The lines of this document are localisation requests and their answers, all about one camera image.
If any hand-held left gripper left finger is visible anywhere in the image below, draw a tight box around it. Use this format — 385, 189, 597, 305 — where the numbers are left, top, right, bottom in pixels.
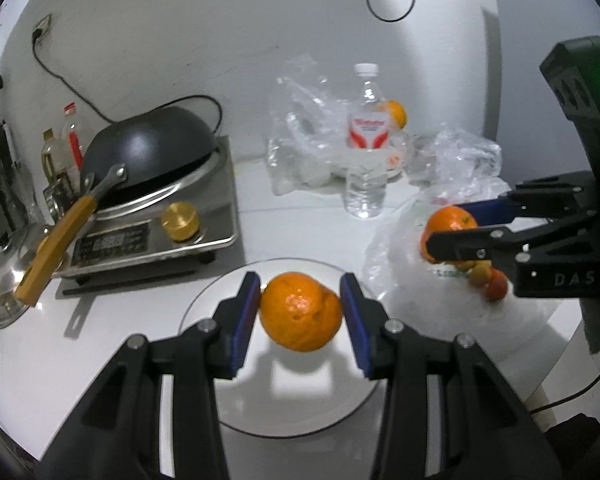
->
35, 271, 261, 480

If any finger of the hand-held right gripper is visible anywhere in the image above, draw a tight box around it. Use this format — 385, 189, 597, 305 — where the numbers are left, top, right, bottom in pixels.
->
424, 212, 598, 273
462, 170, 598, 227

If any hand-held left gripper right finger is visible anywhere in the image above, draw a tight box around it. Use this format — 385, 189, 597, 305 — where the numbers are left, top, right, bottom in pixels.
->
339, 272, 563, 480

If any small yellow plum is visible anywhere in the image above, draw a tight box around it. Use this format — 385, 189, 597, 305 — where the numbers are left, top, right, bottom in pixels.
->
467, 262, 493, 288

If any clear plastic bag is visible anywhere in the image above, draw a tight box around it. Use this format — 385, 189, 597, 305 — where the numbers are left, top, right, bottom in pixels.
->
407, 127, 511, 201
362, 180, 561, 361
267, 55, 416, 196

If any white round plate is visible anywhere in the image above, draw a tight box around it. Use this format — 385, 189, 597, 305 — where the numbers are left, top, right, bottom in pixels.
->
177, 257, 396, 438

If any crumpled clear plastic bag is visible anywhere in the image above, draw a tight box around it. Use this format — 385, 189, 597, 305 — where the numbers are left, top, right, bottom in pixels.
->
407, 127, 511, 201

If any clear water bottle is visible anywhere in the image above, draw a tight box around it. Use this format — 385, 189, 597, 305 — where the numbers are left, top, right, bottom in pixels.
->
344, 62, 393, 219

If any gold round knob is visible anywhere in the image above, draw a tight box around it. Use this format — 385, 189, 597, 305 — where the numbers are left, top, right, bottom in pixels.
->
160, 201, 201, 243

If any orange with stem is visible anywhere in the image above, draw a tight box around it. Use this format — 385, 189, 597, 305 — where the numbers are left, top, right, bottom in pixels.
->
380, 100, 408, 131

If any steel induction cooker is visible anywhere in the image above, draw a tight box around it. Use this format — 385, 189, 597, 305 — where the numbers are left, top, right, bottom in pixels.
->
55, 135, 246, 296

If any steel pot lid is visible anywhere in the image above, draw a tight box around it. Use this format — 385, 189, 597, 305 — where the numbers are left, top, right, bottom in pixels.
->
0, 222, 56, 331

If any red capped bottle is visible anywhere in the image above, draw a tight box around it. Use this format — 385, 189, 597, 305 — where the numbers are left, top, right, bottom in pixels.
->
61, 102, 87, 186

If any oil bottle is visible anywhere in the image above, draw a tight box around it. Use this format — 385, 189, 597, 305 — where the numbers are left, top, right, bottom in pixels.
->
41, 129, 66, 186

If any thin black cable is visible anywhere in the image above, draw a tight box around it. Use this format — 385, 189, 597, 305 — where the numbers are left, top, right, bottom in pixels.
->
530, 360, 600, 413

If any black wok with wooden handle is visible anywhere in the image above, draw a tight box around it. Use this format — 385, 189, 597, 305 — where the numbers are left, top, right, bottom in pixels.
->
17, 107, 221, 308

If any black cooker power cable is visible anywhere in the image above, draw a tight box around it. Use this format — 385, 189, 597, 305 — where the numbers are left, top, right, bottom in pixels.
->
30, 30, 226, 136

